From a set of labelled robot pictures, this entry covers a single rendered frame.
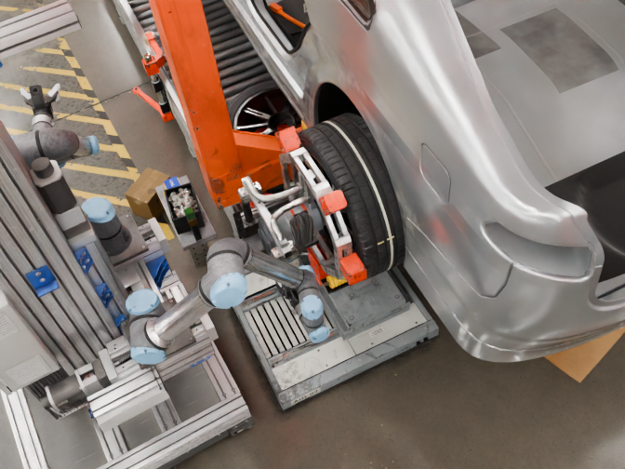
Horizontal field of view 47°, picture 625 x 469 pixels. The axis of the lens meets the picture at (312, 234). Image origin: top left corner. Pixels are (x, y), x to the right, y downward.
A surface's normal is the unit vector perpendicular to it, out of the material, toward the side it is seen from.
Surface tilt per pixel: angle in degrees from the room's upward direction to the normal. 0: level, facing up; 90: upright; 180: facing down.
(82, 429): 0
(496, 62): 2
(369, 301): 0
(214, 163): 90
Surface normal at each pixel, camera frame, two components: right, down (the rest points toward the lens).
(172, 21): 0.43, 0.70
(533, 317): -0.25, 0.78
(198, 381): -0.08, -0.60
